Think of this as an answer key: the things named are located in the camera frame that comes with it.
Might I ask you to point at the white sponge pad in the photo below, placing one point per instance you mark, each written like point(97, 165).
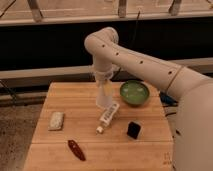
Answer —
point(56, 121)

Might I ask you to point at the blue floor device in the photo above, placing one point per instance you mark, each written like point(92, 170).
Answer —
point(166, 99)

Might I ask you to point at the green bowl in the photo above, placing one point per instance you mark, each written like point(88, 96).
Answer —
point(134, 92)

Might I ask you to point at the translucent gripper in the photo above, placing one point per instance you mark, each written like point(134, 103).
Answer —
point(106, 85)

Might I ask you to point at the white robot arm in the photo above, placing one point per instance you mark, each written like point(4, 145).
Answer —
point(193, 144)

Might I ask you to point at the dark red oblong object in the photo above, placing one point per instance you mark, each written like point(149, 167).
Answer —
point(75, 148)

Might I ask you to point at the black eraser block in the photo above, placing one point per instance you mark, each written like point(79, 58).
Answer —
point(133, 130)

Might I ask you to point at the white plastic bottle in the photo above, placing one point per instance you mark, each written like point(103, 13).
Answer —
point(107, 117)

